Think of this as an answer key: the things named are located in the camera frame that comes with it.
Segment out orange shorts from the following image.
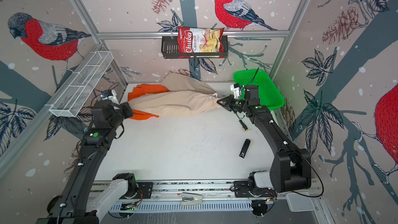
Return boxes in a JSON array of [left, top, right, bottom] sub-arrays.
[[127, 84, 169, 121]]

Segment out beige shorts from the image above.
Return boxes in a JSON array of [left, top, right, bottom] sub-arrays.
[[129, 73, 221, 117]]

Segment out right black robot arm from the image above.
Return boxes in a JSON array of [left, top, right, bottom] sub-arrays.
[[217, 85, 312, 193]]

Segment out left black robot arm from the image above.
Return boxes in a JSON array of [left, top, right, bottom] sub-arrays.
[[36, 100, 133, 224]]

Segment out black yellow screwdriver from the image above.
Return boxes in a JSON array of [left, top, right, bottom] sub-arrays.
[[236, 113, 248, 131]]

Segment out green plastic basket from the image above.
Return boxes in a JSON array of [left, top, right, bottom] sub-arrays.
[[233, 69, 285, 111]]

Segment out small black marker object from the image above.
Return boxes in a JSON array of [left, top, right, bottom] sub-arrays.
[[239, 139, 251, 159]]

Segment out red cassava chips bag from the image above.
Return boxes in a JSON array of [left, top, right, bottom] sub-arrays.
[[178, 27, 224, 54]]

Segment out grey clip tool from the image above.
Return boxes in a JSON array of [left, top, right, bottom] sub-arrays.
[[181, 192, 203, 206]]

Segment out white square box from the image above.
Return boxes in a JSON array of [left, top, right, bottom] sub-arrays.
[[286, 192, 315, 212]]

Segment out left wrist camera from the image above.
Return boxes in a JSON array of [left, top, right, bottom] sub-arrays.
[[101, 89, 119, 104]]

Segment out white wire mesh shelf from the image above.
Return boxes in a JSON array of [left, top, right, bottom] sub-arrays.
[[49, 51, 114, 117]]

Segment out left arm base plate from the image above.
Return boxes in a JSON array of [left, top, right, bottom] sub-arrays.
[[123, 181, 153, 200]]

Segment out black wall basket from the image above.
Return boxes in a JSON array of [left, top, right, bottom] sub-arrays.
[[161, 36, 229, 59]]

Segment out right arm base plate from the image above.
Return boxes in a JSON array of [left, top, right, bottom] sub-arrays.
[[231, 180, 277, 198]]

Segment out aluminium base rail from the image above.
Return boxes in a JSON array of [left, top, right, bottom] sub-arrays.
[[107, 179, 319, 218]]

